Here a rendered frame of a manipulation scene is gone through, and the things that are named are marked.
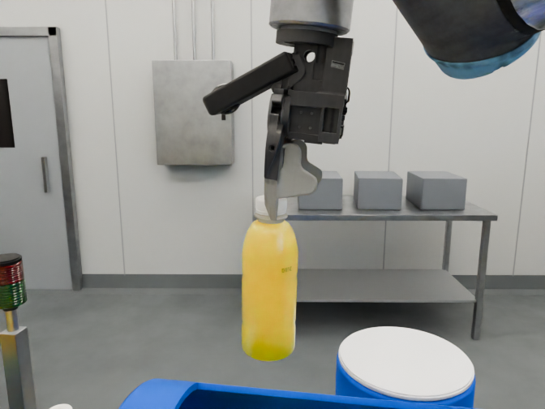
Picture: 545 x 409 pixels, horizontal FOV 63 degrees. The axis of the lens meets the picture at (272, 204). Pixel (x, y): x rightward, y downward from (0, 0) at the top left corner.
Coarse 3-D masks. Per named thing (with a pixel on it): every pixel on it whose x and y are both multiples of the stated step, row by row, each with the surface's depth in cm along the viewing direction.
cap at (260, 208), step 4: (260, 196) 55; (256, 200) 54; (260, 200) 53; (280, 200) 53; (284, 200) 53; (256, 204) 54; (260, 204) 53; (280, 204) 53; (284, 204) 53; (256, 208) 54; (260, 208) 53; (264, 208) 53; (280, 208) 53; (284, 208) 54; (256, 212) 54; (260, 212) 53; (264, 212) 53; (280, 212) 53; (284, 212) 54
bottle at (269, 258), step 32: (256, 224) 54; (288, 224) 55; (256, 256) 53; (288, 256) 53; (256, 288) 54; (288, 288) 54; (256, 320) 55; (288, 320) 55; (256, 352) 56; (288, 352) 56
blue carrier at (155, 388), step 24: (144, 384) 53; (168, 384) 53; (192, 384) 54; (216, 384) 55; (120, 408) 48; (144, 408) 48; (168, 408) 48; (192, 408) 63; (216, 408) 62; (240, 408) 61; (264, 408) 60; (288, 408) 60; (312, 408) 59; (336, 408) 58; (360, 408) 56; (384, 408) 55; (408, 408) 52; (432, 408) 51; (456, 408) 51
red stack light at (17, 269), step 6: (18, 264) 90; (0, 270) 87; (6, 270) 88; (12, 270) 89; (18, 270) 90; (0, 276) 88; (6, 276) 88; (12, 276) 89; (18, 276) 90; (0, 282) 88; (6, 282) 88; (12, 282) 89
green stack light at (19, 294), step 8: (24, 280) 92; (0, 288) 88; (8, 288) 89; (16, 288) 90; (24, 288) 92; (0, 296) 88; (8, 296) 89; (16, 296) 90; (24, 296) 92; (0, 304) 89; (8, 304) 89; (16, 304) 90
